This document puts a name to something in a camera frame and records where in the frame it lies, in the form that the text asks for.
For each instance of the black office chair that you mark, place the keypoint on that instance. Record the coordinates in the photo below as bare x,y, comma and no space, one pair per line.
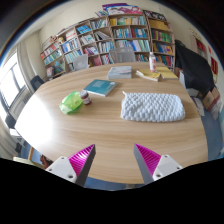
36,82

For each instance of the green plastic bag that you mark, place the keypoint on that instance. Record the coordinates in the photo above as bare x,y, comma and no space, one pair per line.
70,103

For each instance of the small jar with white lid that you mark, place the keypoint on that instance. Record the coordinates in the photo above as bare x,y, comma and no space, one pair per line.
86,98

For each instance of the wooden bookshelf unit with books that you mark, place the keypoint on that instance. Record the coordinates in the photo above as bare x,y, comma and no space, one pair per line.
126,33

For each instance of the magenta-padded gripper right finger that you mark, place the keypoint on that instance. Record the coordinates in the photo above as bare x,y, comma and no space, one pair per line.
165,165

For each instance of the black hanging coat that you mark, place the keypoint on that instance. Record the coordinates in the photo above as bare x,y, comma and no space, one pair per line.
193,66

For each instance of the window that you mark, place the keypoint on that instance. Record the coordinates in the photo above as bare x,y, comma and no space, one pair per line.
11,83

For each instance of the white box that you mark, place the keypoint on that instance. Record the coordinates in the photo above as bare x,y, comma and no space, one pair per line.
183,81

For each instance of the yellow open book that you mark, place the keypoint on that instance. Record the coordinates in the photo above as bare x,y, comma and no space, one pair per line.
148,74

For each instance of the grey mesh chair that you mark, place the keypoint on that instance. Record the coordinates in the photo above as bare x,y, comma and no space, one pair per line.
122,55

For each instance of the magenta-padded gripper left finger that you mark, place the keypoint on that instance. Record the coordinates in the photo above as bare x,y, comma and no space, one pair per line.
63,166

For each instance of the white knobbly towel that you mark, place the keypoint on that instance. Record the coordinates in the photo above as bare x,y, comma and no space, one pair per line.
151,107

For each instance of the clear plastic bottle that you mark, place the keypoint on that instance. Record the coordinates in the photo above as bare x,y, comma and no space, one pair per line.
152,62

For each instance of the cardboard box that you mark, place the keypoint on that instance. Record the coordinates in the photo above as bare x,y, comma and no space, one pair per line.
211,99

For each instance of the teal book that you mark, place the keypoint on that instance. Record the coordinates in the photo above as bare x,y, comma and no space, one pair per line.
100,87

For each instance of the small grey chair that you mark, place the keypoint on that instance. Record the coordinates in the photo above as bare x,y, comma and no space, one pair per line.
80,62

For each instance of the grey book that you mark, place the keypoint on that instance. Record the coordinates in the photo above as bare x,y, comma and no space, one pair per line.
119,72

